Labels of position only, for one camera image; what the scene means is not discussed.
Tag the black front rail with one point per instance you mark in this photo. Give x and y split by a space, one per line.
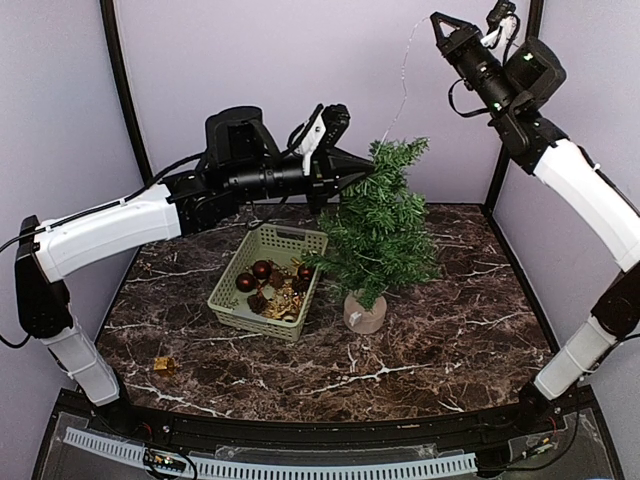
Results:
488 429

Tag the gold ornaments pile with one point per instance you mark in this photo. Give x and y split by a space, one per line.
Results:
285 291

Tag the brown pine cone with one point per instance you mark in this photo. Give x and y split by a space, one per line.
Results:
257 303

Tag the black frame post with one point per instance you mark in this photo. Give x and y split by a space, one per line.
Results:
533 26
123 89

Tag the gold gift box ornament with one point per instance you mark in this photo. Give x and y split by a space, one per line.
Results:
164 366

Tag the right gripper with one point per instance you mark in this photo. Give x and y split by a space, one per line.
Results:
451 50

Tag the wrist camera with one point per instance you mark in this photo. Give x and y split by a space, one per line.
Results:
323 129
503 25

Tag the left black frame post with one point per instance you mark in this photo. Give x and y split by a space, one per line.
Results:
123 89

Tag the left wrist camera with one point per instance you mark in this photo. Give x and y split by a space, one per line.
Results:
323 129

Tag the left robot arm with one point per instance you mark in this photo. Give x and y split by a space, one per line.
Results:
241 163

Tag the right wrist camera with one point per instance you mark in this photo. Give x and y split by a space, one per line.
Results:
503 25

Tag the small green christmas tree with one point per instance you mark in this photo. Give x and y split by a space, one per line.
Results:
377 239

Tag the beige plastic basket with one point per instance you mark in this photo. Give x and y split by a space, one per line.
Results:
255 291

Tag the right black frame post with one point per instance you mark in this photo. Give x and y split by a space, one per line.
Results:
533 26

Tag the white cable duct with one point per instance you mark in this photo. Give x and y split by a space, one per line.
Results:
268 464

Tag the white battery box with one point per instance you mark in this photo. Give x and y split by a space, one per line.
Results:
355 318

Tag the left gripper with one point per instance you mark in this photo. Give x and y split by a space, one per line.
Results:
329 164

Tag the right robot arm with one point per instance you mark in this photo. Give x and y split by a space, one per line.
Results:
513 92

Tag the wooden tree base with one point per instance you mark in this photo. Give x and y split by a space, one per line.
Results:
371 320

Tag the red ball ornament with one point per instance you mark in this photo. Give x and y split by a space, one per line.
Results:
305 272
261 269
246 282

